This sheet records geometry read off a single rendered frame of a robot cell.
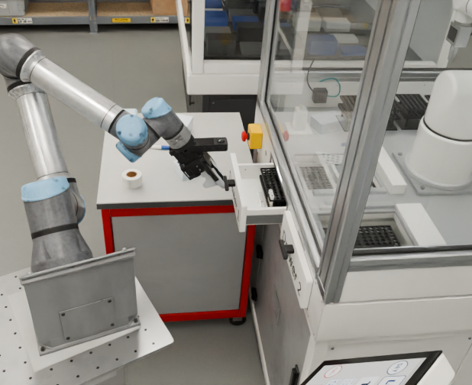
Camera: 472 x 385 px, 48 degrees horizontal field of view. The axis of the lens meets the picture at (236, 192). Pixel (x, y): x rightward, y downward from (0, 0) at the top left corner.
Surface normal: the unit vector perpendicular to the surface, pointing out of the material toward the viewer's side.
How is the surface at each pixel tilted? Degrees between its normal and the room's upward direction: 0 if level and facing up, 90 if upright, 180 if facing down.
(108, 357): 0
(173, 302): 90
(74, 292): 90
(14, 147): 0
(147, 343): 0
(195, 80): 90
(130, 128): 47
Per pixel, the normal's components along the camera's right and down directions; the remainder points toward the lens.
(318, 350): 0.13, 0.61
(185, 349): 0.07, -0.79
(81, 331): 0.42, 0.58
